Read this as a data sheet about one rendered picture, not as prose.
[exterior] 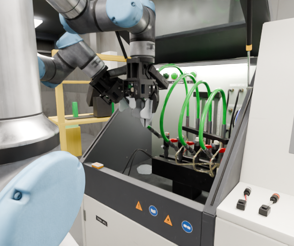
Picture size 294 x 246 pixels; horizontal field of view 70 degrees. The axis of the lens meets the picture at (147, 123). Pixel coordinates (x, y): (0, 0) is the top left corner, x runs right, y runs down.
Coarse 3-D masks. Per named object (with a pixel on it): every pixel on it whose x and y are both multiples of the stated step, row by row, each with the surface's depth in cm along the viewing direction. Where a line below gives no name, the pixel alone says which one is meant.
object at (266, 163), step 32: (288, 32) 72; (288, 64) 71; (256, 96) 76; (288, 96) 70; (256, 128) 75; (288, 128) 69; (256, 160) 74; (288, 160) 68; (288, 192) 68; (224, 224) 59
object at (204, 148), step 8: (216, 88) 79; (224, 96) 85; (208, 104) 74; (224, 104) 87; (224, 112) 88; (224, 120) 89; (200, 128) 72; (224, 128) 89; (200, 136) 72; (224, 136) 90; (200, 144) 74; (208, 152) 78
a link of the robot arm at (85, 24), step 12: (48, 0) 45; (60, 0) 45; (72, 0) 46; (84, 0) 49; (96, 0) 52; (60, 12) 49; (72, 12) 49; (84, 12) 51; (72, 24) 54; (84, 24) 53; (96, 24) 53
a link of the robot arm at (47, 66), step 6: (42, 60) 58; (48, 60) 61; (42, 66) 57; (48, 66) 60; (54, 66) 63; (42, 72) 58; (48, 72) 60; (54, 72) 63; (42, 78) 60; (48, 78) 63
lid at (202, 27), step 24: (168, 0) 87; (192, 0) 83; (216, 0) 80; (240, 0) 74; (264, 0) 72; (168, 24) 100; (192, 24) 95; (216, 24) 91; (240, 24) 86; (168, 48) 115; (192, 48) 108; (216, 48) 102; (240, 48) 97
